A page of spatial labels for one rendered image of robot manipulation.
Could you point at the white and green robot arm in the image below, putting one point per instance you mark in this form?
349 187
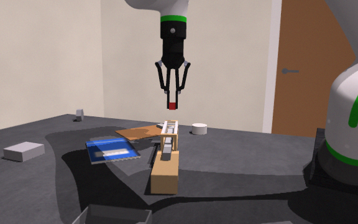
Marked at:
338 151

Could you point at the white short cylinder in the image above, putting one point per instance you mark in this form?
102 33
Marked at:
199 129

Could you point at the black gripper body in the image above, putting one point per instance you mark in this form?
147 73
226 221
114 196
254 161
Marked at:
173 50

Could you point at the white square stick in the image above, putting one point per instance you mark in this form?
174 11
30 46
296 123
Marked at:
167 151

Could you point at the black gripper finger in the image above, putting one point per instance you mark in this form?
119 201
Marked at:
179 88
166 88

